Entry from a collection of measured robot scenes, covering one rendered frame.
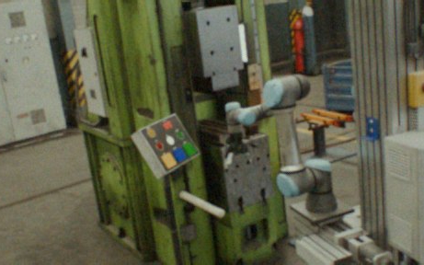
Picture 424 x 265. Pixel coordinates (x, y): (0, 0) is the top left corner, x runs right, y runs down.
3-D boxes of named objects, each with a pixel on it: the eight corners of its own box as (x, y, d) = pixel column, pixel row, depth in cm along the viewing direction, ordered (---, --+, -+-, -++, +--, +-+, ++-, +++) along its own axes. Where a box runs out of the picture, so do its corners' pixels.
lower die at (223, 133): (245, 137, 342) (244, 125, 339) (220, 145, 331) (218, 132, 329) (210, 128, 376) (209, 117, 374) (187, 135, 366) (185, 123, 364)
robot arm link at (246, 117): (260, 108, 262) (249, 105, 271) (242, 112, 257) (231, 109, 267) (262, 122, 264) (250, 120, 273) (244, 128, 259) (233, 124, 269)
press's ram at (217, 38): (254, 66, 337) (247, 3, 327) (204, 77, 317) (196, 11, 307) (218, 63, 371) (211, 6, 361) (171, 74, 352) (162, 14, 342)
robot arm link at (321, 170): (338, 187, 241) (336, 159, 238) (315, 195, 236) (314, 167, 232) (321, 180, 252) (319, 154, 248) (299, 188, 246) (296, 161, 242)
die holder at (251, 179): (274, 196, 355) (268, 133, 344) (229, 213, 336) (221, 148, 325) (227, 178, 402) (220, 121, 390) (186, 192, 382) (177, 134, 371)
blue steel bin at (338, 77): (433, 108, 686) (432, 55, 668) (402, 124, 638) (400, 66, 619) (355, 102, 776) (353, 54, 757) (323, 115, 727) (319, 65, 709)
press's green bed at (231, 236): (280, 257, 367) (273, 196, 355) (237, 277, 349) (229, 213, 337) (234, 233, 413) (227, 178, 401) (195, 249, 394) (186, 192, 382)
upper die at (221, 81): (239, 85, 332) (237, 70, 330) (213, 91, 322) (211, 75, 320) (203, 80, 367) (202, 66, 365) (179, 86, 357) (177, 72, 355)
